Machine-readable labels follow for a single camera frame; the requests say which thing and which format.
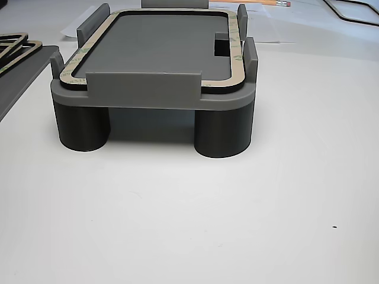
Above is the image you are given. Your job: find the grey holder with black legs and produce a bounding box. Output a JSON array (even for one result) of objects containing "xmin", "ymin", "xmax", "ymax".
[{"xmin": 49, "ymin": 0, "xmax": 259, "ymax": 159}]

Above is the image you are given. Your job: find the dark grey flat tray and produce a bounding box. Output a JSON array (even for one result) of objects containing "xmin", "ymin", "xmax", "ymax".
[{"xmin": 0, "ymin": 45, "xmax": 62, "ymax": 122}]

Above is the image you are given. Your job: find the thin black rectangular frame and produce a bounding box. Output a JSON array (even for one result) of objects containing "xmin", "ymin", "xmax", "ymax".
[{"xmin": 322, "ymin": 0, "xmax": 379, "ymax": 27}]

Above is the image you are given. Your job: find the white paper sheet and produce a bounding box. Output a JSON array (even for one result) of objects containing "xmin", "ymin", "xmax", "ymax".
[{"xmin": 60, "ymin": 5, "xmax": 100, "ymax": 38}]

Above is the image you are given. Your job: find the yellow pencil with pink eraser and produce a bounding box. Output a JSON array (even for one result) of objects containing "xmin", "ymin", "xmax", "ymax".
[{"xmin": 261, "ymin": 0, "xmax": 291, "ymax": 8}]

